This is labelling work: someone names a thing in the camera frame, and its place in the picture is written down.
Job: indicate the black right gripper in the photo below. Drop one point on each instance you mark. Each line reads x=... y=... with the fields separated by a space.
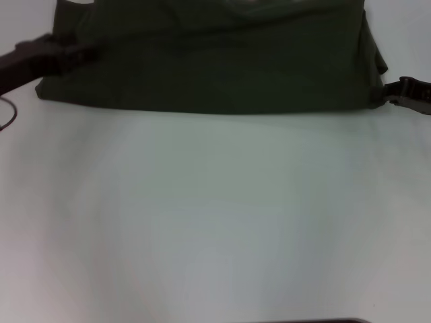
x=412 y=94

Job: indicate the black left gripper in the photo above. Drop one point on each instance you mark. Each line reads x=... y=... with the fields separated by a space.
x=30 y=62

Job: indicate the dark green FREE t-shirt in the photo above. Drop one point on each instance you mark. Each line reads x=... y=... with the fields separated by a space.
x=208 y=60

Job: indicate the dark rounded base edge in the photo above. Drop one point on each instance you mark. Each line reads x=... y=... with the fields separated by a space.
x=336 y=320

